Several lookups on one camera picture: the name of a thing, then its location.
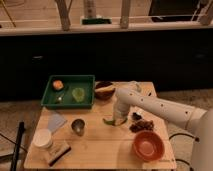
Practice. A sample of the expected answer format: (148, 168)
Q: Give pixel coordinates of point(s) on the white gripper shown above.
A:
(120, 114)

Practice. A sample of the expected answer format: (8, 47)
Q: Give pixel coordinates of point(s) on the green pepper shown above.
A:
(107, 122)

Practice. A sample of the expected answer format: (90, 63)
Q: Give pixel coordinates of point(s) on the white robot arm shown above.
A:
(195, 120)

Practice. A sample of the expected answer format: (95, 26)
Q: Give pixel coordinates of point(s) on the metal cup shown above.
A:
(78, 126)

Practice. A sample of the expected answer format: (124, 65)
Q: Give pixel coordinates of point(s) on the white paper cup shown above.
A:
(42, 138)

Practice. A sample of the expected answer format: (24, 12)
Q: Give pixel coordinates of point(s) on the brown grape cluster toy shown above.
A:
(142, 125)

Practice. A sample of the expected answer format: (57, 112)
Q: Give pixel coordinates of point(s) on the dark brown bowl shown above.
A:
(104, 90)

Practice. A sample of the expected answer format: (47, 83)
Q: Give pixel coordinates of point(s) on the orange plastic bowl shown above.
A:
(148, 146)

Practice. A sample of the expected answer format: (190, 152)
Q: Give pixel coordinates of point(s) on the green lettuce toy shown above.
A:
(78, 94)

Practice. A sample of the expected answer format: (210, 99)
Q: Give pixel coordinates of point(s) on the green plastic tray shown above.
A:
(70, 82)

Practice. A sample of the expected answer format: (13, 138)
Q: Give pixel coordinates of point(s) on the small spoon in tray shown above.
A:
(59, 99)

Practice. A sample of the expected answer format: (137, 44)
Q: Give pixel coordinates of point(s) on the light blue cloth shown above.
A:
(55, 122)

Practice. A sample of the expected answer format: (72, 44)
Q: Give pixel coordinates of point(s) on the orange fruit toy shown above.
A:
(58, 85)

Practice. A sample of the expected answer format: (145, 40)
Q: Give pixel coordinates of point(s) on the wooden block with black edge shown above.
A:
(56, 153)

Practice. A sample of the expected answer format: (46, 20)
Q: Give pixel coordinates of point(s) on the green object on ledge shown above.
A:
(94, 21)

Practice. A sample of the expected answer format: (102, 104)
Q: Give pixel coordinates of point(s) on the black pole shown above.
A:
(15, 155)

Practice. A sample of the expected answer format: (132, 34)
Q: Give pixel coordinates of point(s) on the white handled brush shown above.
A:
(136, 115)

